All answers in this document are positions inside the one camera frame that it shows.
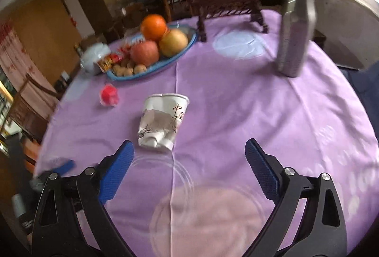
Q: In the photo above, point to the red apple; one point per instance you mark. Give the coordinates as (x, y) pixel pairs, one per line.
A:
(145, 53)

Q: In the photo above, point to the orange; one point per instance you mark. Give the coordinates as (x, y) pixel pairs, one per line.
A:
(154, 27)

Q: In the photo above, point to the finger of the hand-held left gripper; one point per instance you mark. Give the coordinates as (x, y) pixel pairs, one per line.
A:
(65, 167)

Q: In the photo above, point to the wooden chair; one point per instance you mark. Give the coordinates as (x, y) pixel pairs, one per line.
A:
(26, 109)

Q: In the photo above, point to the floral curtain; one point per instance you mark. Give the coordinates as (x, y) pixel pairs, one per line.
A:
(11, 58)

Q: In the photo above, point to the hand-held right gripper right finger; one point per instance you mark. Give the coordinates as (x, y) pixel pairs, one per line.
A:
(262, 171)

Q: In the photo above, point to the purple printed tablecloth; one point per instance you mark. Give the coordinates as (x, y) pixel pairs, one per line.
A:
(237, 115)

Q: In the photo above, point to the blue fruit plate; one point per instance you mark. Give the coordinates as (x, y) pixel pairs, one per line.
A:
(168, 61)

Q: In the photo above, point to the crushed white paper cup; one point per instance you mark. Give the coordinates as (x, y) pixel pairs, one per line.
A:
(161, 121)

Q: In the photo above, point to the blue cushioned chair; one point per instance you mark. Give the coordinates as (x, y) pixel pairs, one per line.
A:
(367, 82)

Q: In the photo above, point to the stainless steel bottle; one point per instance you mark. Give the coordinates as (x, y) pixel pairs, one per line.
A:
(296, 32)

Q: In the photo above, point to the pile of walnuts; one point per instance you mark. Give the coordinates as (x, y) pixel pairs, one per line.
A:
(128, 69)

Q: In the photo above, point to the red snack packet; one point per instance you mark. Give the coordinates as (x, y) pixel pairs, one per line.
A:
(111, 60)

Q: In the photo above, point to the small red jelly cup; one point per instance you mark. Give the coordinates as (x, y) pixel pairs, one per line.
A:
(109, 95)

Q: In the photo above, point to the brown wooden door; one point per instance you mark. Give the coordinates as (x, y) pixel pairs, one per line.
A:
(44, 35)

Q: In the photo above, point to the yellow pear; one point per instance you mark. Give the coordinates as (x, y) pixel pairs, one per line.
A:
(174, 43)

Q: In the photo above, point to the white lidded bowl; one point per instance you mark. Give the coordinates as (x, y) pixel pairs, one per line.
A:
(93, 55)

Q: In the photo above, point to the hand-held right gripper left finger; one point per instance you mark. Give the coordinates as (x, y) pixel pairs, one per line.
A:
(115, 174)

